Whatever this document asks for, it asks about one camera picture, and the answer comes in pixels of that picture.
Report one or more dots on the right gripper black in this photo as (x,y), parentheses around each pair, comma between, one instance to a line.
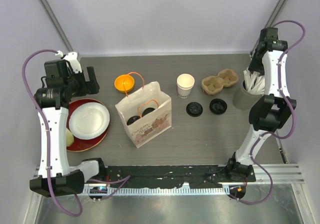
(254,67)

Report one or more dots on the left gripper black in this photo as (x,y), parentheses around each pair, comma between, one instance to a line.
(88,87)

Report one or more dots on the brown paper bag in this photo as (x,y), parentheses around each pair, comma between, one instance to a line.
(151,125)

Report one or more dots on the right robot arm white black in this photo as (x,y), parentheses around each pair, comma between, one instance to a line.
(271,111)

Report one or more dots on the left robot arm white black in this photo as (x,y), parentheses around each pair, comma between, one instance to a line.
(55,177)

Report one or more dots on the red plate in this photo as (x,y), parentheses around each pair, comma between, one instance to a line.
(81,145)

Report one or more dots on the white plate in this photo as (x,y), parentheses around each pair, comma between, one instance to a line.
(89,120)

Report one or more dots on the orange bowl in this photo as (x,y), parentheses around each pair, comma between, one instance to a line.
(124,83)

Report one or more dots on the bundle of wrapped straws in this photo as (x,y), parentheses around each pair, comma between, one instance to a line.
(254,82)

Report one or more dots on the yellow green mug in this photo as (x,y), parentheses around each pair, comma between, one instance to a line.
(69,138)

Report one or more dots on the grey straw holder cup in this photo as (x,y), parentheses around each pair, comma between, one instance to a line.
(243,100)

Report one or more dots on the cardboard cup carrier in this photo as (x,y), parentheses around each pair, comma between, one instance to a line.
(214,84)

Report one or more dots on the loose black lid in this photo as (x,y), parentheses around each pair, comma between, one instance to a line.
(218,106)

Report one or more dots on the stack of white paper cups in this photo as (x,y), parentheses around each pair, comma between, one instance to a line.
(185,83)

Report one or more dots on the stack of black lids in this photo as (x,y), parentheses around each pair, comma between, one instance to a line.
(194,109)

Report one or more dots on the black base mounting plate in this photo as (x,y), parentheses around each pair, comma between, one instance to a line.
(173,176)

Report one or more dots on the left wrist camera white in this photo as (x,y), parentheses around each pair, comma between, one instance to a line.
(72,58)

